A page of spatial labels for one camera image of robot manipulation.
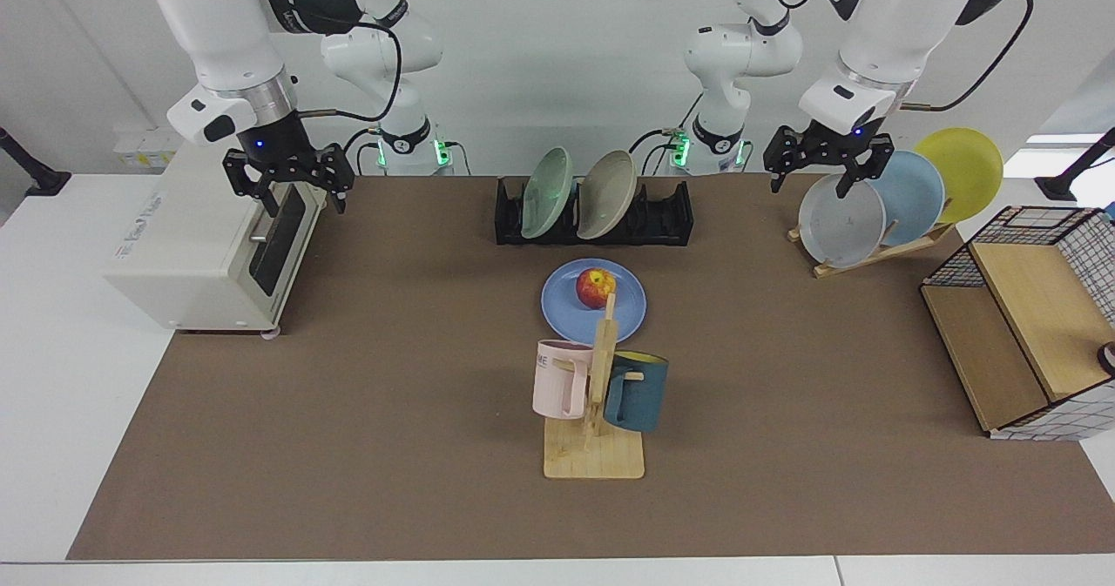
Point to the grey plate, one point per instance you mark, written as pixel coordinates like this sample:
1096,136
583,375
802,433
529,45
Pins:
841,225

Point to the black dish rack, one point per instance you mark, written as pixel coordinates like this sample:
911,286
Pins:
510,220

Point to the dark teal mug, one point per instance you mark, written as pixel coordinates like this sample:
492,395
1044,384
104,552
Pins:
643,394

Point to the beige plate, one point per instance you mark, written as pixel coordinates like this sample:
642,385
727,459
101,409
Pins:
607,194

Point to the wooden plate rack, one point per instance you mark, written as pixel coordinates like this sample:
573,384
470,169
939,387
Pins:
871,255

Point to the red yellow apple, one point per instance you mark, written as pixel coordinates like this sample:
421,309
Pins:
595,289

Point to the small dark round object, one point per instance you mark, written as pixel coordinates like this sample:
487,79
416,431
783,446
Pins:
1108,360

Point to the pale toaster oven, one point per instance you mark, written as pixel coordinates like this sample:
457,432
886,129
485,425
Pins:
187,255

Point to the yellow plate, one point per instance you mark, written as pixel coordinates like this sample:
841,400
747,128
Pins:
962,168

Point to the pink mug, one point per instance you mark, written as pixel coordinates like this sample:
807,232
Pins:
553,381

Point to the brown table cloth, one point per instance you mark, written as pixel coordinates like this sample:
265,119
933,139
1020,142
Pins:
435,447

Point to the wooden cup stand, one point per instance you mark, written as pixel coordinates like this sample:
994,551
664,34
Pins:
594,455

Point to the pale green plate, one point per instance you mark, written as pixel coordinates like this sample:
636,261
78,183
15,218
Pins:
547,192

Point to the light blue plate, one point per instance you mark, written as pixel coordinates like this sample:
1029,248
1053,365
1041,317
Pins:
915,198

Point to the white socket box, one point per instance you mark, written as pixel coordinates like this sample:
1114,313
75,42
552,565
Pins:
139,151

